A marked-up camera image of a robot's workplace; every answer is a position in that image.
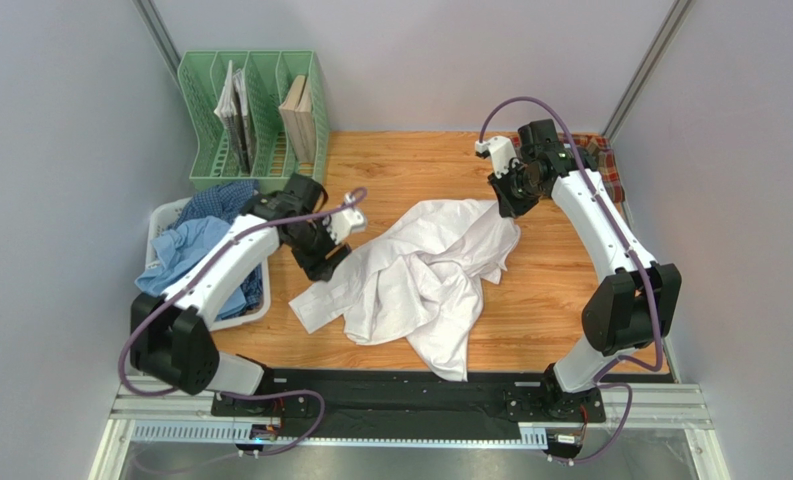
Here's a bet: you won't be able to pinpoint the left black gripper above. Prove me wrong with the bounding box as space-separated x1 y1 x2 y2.
286 213 352 284

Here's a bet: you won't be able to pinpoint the white long sleeve shirt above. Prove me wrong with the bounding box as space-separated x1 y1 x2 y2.
290 199 521 382

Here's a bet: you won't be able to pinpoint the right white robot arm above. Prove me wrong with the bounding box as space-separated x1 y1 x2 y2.
475 120 682 394

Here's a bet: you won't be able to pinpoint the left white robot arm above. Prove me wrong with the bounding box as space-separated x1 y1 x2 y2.
117 174 368 400

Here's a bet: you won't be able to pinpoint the folded red plaid shirt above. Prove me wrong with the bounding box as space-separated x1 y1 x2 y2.
508 132 625 204

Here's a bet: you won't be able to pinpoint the dark blue checked shirt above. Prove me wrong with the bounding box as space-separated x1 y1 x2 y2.
166 180 263 310

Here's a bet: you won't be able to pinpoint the light blue crumpled shirt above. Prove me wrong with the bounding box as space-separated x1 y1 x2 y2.
135 216 260 321

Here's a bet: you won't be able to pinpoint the beige books in organizer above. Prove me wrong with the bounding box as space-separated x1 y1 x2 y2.
279 75 317 164

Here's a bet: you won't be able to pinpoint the green plastic file organizer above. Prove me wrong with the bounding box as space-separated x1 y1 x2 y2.
177 50 331 192

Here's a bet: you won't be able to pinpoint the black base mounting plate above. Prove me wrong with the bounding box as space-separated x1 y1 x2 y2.
211 369 606 440

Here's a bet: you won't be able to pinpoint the white laundry basket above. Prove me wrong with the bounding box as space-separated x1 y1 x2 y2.
145 199 277 332

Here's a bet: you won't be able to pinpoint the magazines in organizer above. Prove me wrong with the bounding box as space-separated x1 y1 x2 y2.
214 60 257 176

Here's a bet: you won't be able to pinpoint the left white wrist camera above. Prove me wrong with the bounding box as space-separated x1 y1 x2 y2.
327 207 367 243

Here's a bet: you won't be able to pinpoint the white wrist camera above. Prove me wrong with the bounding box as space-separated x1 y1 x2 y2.
327 207 367 243
474 136 520 179

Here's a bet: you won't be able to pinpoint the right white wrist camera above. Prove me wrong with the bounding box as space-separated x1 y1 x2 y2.
474 136 520 179

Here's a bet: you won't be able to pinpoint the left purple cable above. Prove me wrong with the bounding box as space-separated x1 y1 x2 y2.
116 186 369 461

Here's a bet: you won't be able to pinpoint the purple cable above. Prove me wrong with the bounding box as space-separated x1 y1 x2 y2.
116 186 369 461
479 96 667 465

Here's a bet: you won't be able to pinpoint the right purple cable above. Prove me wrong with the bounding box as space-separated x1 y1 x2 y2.
479 96 667 465

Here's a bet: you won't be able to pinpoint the aluminium frame rail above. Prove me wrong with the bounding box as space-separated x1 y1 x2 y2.
90 369 729 479

